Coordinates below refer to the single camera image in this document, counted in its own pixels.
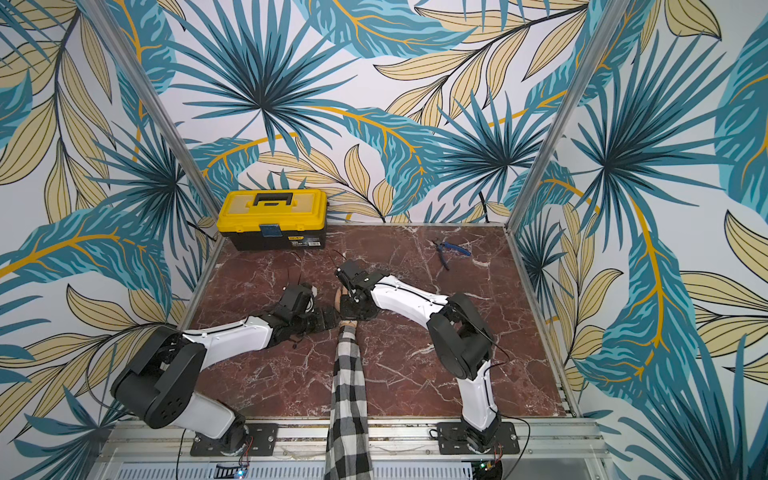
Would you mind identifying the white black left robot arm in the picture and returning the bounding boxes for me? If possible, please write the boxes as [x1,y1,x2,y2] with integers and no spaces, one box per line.
[110,284,338,455]

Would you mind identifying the yellow black plastic toolbox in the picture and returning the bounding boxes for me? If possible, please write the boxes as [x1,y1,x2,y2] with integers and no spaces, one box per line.
[217,189,328,251]

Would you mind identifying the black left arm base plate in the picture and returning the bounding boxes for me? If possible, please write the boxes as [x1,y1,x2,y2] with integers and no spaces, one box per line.
[190,423,278,457]

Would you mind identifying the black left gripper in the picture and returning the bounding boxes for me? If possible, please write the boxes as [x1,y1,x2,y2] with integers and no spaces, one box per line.
[292,304,343,340]

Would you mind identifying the blue handled pliers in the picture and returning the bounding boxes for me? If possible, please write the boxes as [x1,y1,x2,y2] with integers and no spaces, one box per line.
[431,240,472,271]

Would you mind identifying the black white checkered sleeve forearm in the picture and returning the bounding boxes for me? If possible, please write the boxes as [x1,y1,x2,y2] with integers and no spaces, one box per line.
[324,321,373,479]

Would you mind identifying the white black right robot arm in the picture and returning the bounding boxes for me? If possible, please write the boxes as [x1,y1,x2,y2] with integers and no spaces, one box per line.
[335,260,501,453]

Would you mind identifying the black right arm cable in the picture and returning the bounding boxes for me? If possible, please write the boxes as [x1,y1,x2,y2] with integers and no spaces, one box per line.
[479,335,533,480]

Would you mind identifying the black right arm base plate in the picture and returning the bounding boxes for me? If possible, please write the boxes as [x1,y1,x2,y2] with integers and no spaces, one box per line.
[429,421,521,455]

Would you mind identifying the beige mannequin hand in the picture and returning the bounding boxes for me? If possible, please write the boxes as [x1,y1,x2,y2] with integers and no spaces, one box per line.
[334,287,358,328]

